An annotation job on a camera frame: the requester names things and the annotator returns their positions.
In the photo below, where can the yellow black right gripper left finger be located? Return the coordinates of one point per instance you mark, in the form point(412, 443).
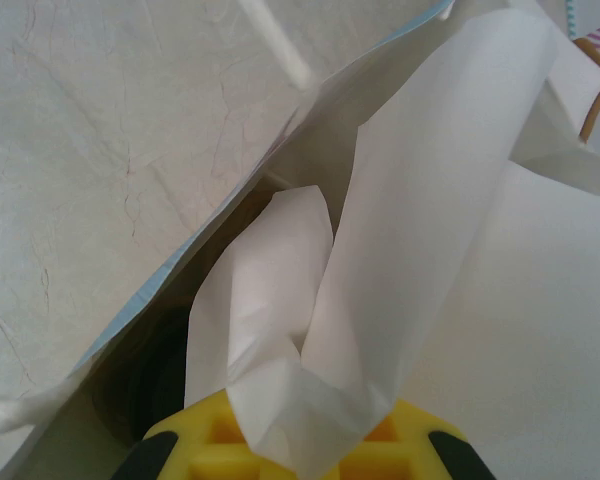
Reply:
point(200, 450)

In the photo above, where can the white paper napkin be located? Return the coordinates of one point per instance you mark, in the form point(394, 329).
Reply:
point(575, 85)
point(405, 225)

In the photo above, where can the black plastic cup lid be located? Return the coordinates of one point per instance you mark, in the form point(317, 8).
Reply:
point(155, 380)

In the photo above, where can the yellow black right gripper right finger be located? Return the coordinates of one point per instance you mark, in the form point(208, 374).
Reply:
point(420, 450)

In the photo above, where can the white and green paper bag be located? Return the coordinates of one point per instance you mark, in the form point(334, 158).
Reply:
point(325, 140)

